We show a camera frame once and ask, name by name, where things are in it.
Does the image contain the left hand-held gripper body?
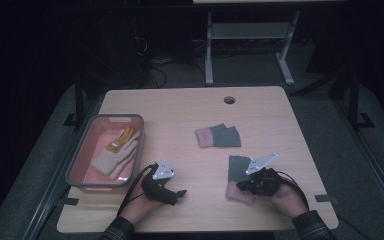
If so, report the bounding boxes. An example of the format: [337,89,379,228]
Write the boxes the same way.
[141,159,178,206]

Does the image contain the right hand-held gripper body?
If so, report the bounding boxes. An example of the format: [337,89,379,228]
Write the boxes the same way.
[245,152,284,197]

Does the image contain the grey pink sock pair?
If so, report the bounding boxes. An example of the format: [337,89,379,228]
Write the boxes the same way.
[194,123,242,149]

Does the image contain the pink plastic basket grey rim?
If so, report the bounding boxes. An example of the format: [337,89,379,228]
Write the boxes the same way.
[65,113,146,195]

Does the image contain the person's left hand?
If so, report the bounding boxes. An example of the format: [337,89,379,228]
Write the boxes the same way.
[122,184,164,225]

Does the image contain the person's right hand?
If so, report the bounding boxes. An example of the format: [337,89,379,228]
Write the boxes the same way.
[267,179,310,220]

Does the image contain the black stand leg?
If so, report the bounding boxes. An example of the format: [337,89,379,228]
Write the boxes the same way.
[348,71,376,132]
[63,71,85,129]

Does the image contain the white metal stand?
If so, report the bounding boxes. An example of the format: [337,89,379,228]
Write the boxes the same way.
[204,9,296,87]

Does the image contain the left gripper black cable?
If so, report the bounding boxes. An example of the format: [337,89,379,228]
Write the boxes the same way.
[117,162,159,217]

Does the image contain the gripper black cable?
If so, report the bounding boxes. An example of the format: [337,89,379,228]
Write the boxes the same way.
[117,162,159,217]
[276,170,310,211]

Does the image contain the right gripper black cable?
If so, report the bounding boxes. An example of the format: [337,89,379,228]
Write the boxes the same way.
[276,170,310,211]

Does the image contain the floor cables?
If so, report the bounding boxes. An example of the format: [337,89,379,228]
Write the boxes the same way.
[133,33,208,89]

